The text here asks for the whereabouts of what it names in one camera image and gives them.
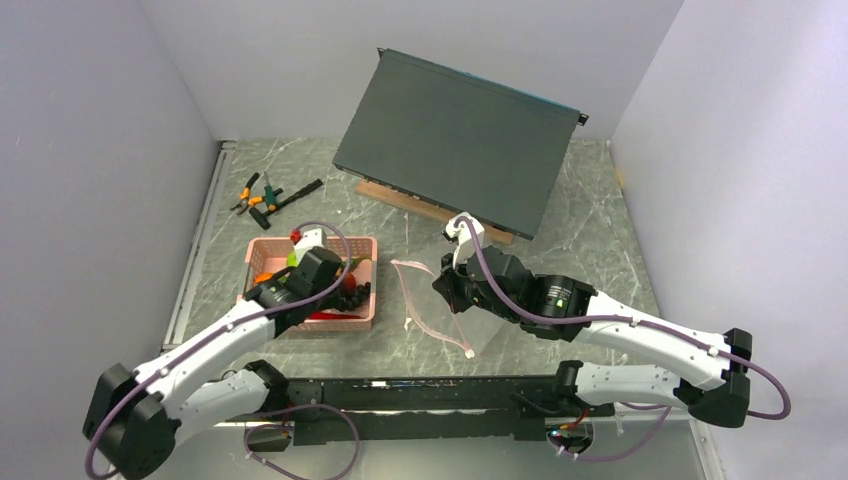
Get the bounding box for pink plastic basket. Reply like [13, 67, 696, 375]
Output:
[243, 236, 378, 332]

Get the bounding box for clear zip top bag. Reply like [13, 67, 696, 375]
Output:
[390, 259, 502, 359]

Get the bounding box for orange green mango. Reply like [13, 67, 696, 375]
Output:
[254, 272, 274, 285]

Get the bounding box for red chili pepper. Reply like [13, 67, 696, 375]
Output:
[309, 311, 358, 321]

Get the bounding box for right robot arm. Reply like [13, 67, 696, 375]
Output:
[432, 246, 753, 428]

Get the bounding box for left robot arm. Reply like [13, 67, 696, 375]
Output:
[82, 247, 352, 479]

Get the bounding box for long green chili pepper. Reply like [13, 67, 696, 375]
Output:
[350, 256, 372, 271]

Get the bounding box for wooden board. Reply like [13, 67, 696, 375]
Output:
[354, 179, 514, 245]

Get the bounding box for dark grey rack box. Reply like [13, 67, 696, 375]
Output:
[332, 48, 588, 240]

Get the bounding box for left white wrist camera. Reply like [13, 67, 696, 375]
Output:
[289, 227, 327, 258]

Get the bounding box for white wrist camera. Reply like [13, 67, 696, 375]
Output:
[443, 212, 491, 269]
[289, 227, 327, 258]

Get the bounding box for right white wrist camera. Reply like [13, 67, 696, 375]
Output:
[443, 212, 491, 269]

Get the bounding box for black T-handle tool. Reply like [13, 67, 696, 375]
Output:
[248, 179, 324, 230]

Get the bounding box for green handled screwdriver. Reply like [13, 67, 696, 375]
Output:
[263, 171, 277, 212]

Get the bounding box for orange handled pliers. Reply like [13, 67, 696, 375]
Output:
[230, 172, 260, 215]

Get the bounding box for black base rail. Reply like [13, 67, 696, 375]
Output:
[244, 375, 614, 446]

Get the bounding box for aluminium frame rail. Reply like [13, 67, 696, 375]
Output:
[160, 140, 238, 353]

